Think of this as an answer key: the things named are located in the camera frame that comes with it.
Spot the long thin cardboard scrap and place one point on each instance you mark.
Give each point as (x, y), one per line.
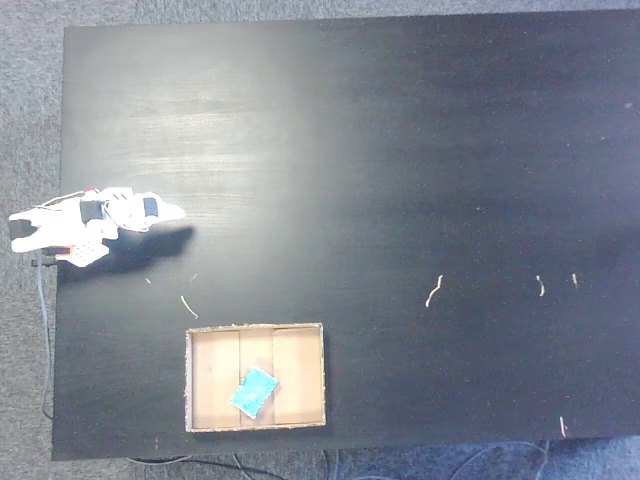
(189, 307)

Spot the green block white base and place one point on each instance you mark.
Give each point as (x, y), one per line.
(253, 392)

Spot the curved cardboard scrap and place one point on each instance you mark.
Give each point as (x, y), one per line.
(434, 292)

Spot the shallow cardboard box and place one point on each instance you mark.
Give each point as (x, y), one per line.
(215, 380)

